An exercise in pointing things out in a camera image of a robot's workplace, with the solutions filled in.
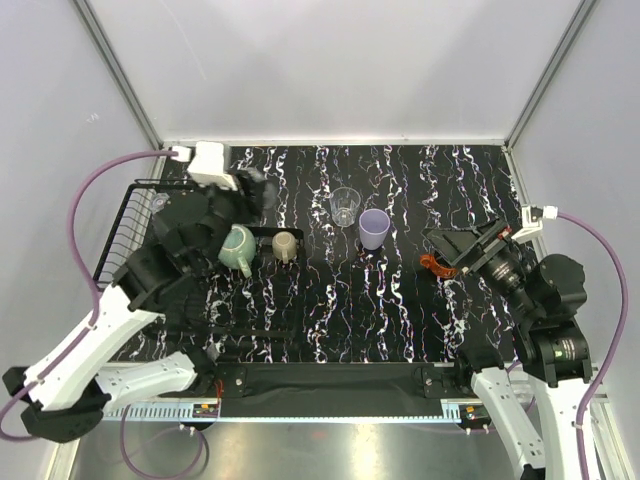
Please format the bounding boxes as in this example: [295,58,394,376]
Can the green glazed ceramic mug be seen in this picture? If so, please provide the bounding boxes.
[218,224,257,278]

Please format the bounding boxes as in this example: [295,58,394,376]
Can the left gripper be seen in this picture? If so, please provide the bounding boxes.
[191,168,267,272]

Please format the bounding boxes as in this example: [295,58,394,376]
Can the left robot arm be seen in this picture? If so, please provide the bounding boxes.
[2,168,277,443]

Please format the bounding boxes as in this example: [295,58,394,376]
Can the grey cable duct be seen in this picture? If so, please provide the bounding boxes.
[104,401,462,425]

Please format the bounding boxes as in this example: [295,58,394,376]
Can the small beige mug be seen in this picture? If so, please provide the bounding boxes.
[272,231,297,263]

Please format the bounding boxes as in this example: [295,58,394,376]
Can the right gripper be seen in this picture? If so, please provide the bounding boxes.
[422,215,542,320]

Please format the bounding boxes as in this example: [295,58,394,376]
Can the small clear glass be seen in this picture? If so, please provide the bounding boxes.
[149,192,171,215]

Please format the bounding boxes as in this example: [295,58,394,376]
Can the black wire dish rack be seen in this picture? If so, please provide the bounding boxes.
[112,182,306,343]

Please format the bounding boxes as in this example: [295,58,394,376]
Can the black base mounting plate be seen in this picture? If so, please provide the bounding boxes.
[176,363,476,421]

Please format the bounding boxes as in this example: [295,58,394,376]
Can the lilac plastic cup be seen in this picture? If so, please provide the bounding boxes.
[359,209,391,250]

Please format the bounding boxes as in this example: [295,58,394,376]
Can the orange black mug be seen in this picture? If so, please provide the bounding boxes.
[420,254,458,280]

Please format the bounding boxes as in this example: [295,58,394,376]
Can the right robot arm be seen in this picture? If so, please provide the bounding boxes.
[426,219,597,479]

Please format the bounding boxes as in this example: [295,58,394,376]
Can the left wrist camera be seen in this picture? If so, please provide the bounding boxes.
[170,141,238,191]

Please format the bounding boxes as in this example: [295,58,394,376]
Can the tall clear glass tumbler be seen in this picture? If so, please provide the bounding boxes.
[329,187,361,228]

